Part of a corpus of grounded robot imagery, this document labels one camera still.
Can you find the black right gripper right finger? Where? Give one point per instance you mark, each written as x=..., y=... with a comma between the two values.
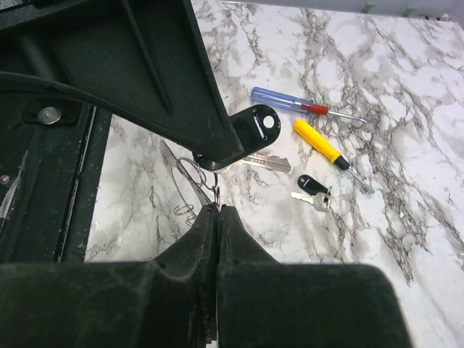
x=264, y=303

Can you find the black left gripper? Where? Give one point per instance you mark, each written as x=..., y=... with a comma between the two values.
x=144, y=61

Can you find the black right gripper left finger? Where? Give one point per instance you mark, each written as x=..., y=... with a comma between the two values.
x=165, y=302

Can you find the silver key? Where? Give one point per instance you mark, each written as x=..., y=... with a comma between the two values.
x=263, y=160
x=321, y=202

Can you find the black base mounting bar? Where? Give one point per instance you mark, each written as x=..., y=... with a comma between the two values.
x=49, y=180

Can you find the blue red screwdriver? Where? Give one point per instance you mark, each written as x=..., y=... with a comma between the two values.
x=295, y=104

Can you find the yellow handled tool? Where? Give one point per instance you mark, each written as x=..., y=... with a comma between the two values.
x=333, y=155

